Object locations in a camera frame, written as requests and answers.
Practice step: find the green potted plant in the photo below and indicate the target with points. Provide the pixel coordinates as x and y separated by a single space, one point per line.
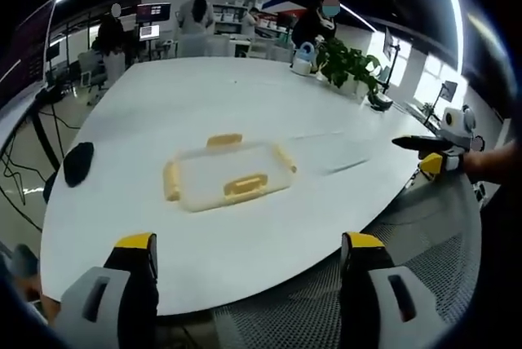
346 63

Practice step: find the large dark display screen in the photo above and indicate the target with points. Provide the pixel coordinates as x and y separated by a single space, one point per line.
30 43

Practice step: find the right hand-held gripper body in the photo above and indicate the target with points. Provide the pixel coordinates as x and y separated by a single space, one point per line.
458 125

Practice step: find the black stand with pole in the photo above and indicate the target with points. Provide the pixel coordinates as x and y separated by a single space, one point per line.
381 101

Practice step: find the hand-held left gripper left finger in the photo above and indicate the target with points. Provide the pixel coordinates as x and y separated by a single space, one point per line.
83 300

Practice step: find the small monitor on stand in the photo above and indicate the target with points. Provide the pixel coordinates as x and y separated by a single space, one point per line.
149 32

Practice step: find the clear lid with yellow clips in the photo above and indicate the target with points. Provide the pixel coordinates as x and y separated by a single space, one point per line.
232 175

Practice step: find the dark wall monitor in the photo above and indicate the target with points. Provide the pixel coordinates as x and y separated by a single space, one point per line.
154 12

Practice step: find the white and blue kettle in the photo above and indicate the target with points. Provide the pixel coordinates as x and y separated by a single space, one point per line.
303 61

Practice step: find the grey mesh office chair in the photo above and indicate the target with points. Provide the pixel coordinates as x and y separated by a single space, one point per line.
408 222

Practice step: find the white storage shelf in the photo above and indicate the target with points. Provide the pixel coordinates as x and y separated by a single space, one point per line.
232 14

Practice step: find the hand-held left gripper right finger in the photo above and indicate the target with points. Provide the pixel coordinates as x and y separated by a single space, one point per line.
401 304

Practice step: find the dark cloth bundle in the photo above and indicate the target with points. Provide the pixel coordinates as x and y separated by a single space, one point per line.
79 163

